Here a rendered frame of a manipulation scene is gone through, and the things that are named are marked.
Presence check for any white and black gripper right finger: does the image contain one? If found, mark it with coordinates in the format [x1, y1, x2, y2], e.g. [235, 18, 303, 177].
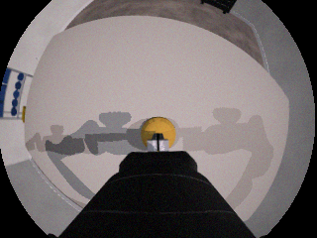
[158, 133, 169, 152]

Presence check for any yellow dome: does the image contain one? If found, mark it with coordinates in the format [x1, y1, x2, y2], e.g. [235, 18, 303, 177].
[141, 117, 175, 147]

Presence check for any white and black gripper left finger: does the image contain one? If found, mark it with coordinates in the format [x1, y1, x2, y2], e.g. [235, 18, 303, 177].
[147, 133, 159, 152]

